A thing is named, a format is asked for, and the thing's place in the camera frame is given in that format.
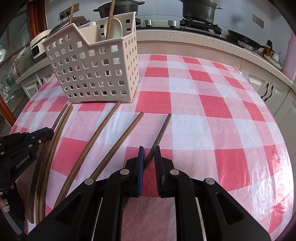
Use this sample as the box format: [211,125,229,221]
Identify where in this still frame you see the pink white checkered tablecloth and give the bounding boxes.
[10,54,295,241]

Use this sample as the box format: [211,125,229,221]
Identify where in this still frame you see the red wooden glass door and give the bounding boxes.
[1,1,48,126]

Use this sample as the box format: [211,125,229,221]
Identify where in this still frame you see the wall switch plate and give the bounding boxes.
[252,14,264,29]

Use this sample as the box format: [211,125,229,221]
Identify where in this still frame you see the silver rice cooker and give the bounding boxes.
[47,16,90,37]

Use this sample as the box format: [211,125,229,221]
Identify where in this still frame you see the black frying pan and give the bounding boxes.
[228,30,264,51]

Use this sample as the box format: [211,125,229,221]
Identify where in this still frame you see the wall power outlet strip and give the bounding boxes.
[59,3,80,20]

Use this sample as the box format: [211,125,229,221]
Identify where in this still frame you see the white small cooker appliance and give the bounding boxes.
[30,29,52,62]

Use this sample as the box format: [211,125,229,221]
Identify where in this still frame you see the white lower cabinets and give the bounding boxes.
[16,39,296,130]

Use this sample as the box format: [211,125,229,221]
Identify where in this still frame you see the large white ceramic spoon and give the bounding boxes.
[110,18,123,39]

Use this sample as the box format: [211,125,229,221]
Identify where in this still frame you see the white perforated utensil basket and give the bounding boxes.
[43,12,140,103]

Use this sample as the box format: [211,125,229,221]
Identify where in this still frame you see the black casserole pot with lid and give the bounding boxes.
[93,1,145,18]

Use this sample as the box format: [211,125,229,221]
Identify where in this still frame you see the condiment bottles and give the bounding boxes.
[262,40,280,63]

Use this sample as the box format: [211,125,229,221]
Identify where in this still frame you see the black glass gas stove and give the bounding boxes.
[136,18,222,36]

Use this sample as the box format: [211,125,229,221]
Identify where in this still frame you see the person left hand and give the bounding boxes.
[0,197,6,208]

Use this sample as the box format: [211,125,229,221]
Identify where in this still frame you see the pink thermos bottle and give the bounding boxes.
[283,32,296,82]

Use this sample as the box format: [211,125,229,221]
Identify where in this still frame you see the small plate with food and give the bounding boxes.
[264,55,282,70]

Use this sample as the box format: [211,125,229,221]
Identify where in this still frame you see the tall black stock pot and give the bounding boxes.
[181,0,223,24]

